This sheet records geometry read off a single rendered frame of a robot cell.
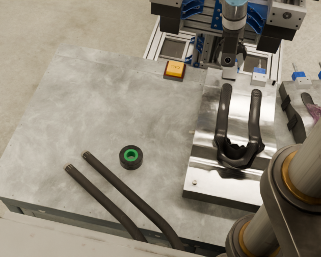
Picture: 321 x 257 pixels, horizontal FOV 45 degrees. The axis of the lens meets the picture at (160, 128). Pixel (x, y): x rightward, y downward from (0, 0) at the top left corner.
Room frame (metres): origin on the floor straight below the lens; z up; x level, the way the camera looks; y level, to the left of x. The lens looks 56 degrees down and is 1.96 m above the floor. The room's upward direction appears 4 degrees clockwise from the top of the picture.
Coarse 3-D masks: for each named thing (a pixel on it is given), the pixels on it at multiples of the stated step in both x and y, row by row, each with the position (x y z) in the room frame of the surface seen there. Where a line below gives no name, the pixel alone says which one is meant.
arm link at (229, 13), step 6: (222, 0) 0.95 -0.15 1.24; (228, 0) 0.92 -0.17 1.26; (234, 0) 0.92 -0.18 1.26; (240, 0) 0.92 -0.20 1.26; (246, 0) 0.93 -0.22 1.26; (222, 6) 0.95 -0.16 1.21; (228, 6) 0.92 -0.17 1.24; (234, 6) 0.92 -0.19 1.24; (240, 6) 0.92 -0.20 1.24; (246, 6) 0.94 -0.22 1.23; (222, 12) 0.95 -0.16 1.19; (228, 12) 0.93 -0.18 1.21; (234, 12) 0.92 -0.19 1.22; (240, 12) 0.93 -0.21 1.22; (246, 12) 0.95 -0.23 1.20; (228, 18) 0.93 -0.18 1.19; (234, 18) 0.92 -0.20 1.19; (240, 18) 0.93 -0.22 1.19
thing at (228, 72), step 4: (236, 60) 1.00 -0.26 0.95; (236, 64) 0.97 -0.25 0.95; (224, 68) 0.95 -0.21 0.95; (228, 68) 0.95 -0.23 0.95; (232, 68) 0.95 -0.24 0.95; (236, 68) 0.95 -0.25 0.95; (224, 72) 0.95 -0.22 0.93; (228, 72) 0.95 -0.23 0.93; (232, 72) 0.95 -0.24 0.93; (236, 72) 0.95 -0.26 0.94; (224, 76) 0.95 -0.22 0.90; (228, 76) 0.95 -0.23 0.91; (232, 76) 0.95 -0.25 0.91
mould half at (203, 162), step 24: (216, 72) 0.98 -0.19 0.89; (216, 96) 0.87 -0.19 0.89; (240, 96) 0.88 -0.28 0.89; (264, 96) 0.88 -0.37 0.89; (216, 120) 0.76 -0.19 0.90; (240, 120) 0.77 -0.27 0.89; (264, 120) 0.78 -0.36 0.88; (192, 144) 0.70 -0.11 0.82; (240, 144) 0.65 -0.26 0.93; (264, 144) 0.65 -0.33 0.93; (192, 168) 0.59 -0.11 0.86; (216, 168) 0.59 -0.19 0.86; (264, 168) 0.60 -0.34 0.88; (192, 192) 0.51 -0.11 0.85; (216, 192) 0.51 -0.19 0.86; (240, 192) 0.52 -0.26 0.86
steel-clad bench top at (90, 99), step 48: (48, 96) 0.88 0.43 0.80; (96, 96) 0.90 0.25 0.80; (144, 96) 0.91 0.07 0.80; (192, 96) 0.93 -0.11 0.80; (48, 144) 0.67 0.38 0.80; (96, 144) 0.69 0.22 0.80; (144, 144) 0.70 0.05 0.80; (288, 144) 0.75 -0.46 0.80; (0, 192) 0.48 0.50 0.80; (48, 192) 0.49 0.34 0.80; (144, 192) 0.52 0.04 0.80
